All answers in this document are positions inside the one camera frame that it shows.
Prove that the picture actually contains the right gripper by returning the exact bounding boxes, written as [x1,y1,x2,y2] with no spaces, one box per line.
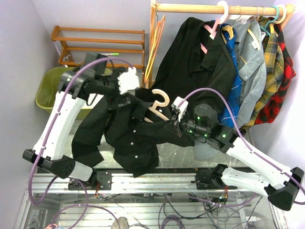
[164,108,209,137]

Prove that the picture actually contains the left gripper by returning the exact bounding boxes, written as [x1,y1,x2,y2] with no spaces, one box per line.
[96,66,132,109]

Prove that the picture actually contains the beige plastic hanger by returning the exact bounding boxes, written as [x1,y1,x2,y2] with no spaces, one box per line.
[148,89,170,121]

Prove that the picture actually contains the black button-up shirt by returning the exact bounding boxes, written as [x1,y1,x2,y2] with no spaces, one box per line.
[71,66,203,178]

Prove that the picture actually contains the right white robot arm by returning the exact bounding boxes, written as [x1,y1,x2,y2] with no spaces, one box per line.
[172,97,305,211]

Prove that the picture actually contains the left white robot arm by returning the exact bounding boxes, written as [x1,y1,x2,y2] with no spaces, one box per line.
[22,53,125,189]

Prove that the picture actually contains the hanging black shirt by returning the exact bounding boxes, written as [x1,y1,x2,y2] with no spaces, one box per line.
[137,16,239,120]

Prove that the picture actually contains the orange plastic hanger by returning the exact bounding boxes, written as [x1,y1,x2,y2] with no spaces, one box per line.
[144,15,165,83]

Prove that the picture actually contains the blue plaid shirt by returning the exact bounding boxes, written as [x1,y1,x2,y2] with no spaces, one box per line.
[219,24,242,128]

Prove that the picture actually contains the pink plastic hanger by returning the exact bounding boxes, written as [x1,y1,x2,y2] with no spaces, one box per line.
[203,0,229,40]

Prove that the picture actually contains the grey hanging shirt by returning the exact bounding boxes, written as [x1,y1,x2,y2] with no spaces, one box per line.
[226,19,266,128]

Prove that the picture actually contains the yellow plaid shirt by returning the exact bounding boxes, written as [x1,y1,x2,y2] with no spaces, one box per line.
[242,16,284,129]

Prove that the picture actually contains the red black plaid shirt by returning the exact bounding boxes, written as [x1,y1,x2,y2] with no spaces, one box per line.
[254,23,296,125]

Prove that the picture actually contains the teal plastic hanger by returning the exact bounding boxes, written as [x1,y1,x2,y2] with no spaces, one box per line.
[260,5,280,36]

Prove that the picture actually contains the wooden shoe rack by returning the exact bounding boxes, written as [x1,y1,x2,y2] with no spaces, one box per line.
[51,25,145,71]

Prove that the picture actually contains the green plastic bin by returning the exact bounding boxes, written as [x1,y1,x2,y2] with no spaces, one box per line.
[35,67,102,120]

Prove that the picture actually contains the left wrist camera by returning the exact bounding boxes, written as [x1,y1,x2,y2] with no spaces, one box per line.
[117,67,140,95]

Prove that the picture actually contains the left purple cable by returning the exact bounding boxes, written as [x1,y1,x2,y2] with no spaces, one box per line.
[28,58,134,229]

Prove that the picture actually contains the purple cable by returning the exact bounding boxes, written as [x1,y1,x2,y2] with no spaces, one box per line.
[28,58,134,229]
[182,87,305,208]

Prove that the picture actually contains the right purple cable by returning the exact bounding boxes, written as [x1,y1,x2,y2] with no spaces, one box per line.
[182,87,305,208]

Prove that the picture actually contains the aluminium rail frame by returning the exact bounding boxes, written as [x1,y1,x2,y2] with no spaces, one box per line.
[14,168,288,229]

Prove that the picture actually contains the wooden clothes rail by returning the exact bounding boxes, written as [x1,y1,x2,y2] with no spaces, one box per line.
[145,0,295,88]

